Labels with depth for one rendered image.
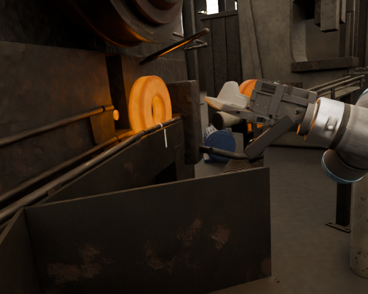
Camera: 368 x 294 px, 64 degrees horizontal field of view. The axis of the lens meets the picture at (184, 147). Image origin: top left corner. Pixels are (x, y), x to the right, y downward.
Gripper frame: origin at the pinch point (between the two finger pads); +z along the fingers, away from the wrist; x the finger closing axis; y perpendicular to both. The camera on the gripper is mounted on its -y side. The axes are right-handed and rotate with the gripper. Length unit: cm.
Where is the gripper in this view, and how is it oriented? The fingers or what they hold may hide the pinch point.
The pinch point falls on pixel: (209, 102)
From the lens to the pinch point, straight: 63.6
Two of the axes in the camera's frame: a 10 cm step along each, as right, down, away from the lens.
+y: 2.1, -9.2, -3.2
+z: -9.2, -3.0, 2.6
